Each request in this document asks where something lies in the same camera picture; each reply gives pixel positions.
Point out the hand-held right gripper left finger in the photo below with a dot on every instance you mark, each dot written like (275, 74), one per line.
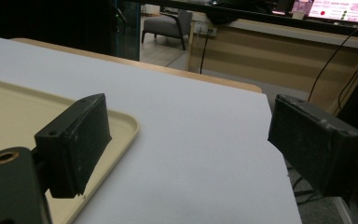
(74, 146)

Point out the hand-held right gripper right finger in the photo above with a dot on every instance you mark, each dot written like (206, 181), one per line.
(313, 146)

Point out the beige plastic tray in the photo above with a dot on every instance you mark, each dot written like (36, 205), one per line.
(12, 115)

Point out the wooden counter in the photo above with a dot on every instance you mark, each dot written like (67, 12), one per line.
(261, 59)

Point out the dark cabinet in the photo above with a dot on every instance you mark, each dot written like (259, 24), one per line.
(127, 31)

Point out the wooden table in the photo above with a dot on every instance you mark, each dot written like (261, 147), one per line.
(199, 76)

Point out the computer monitor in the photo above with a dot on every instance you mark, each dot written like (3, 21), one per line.
(348, 11)

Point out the grey armchair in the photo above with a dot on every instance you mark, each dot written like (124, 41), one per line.
(164, 26)

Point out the white wall socket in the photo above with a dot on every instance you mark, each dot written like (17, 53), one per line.
(206, 30)

